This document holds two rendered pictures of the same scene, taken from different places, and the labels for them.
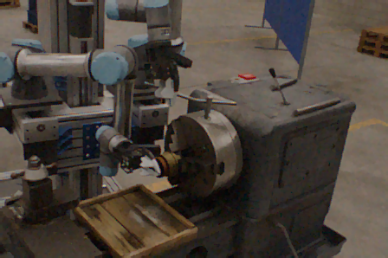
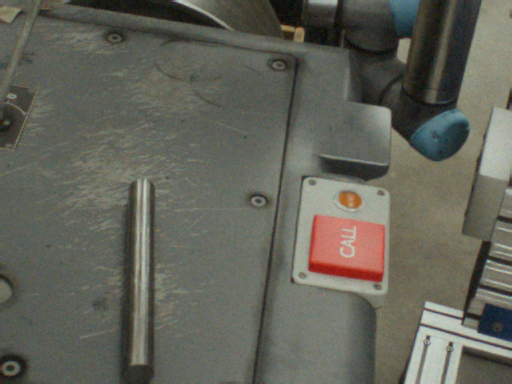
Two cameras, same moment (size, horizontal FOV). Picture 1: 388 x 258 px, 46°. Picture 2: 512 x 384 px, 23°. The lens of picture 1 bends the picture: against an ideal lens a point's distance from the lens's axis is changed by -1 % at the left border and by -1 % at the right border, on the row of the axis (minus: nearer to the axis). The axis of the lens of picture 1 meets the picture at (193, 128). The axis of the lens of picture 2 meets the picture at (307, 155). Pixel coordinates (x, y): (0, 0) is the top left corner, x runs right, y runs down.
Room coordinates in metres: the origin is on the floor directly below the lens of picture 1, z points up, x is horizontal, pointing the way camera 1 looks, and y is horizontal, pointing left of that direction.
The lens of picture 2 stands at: (2.47, -0.85, 1.94)
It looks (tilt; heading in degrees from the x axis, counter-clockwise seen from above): 38 degrees down; 129
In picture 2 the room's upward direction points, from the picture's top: 10 degrees clockwise
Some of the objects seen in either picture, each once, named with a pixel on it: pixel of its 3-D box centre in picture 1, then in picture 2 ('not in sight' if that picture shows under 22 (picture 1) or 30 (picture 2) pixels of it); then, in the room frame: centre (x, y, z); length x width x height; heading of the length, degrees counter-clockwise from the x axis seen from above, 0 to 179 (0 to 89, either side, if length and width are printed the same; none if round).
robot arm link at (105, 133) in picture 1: (110, 138); (378, 8); (1.61, 0.31, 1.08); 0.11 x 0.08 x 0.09; 41
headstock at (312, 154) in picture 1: (267, 135); (95, 337); (1.84, -0.32, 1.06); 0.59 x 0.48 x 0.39; 131
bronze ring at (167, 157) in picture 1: (166, 164); not in sight; (1.46, 0.08, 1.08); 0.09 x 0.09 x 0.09; 43
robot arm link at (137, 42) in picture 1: (141, 49); not in sight; (2.07, 0.27, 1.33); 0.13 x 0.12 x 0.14; 89
